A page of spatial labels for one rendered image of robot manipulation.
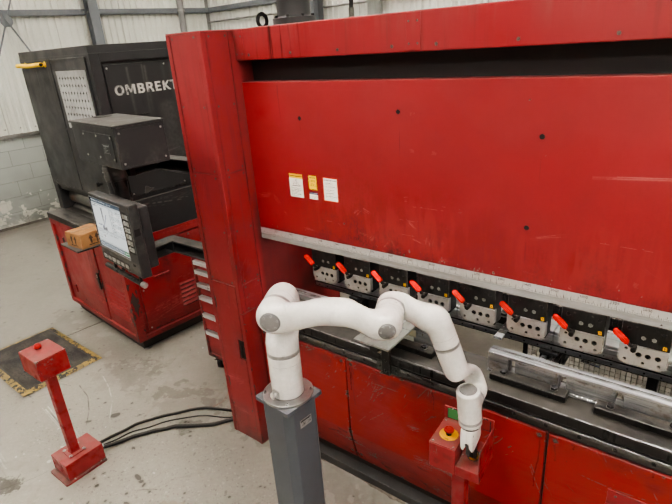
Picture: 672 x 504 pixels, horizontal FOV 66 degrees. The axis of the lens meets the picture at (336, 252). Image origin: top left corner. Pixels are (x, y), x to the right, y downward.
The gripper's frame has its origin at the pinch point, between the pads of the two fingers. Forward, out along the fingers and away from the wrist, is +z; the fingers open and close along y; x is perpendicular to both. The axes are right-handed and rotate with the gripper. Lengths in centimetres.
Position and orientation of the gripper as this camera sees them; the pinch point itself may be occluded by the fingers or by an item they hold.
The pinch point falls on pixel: (472, 452)
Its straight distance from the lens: 218.2
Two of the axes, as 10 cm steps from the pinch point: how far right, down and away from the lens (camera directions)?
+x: 8.4, 1.2, -5.4
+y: -5.2, 4.7, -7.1
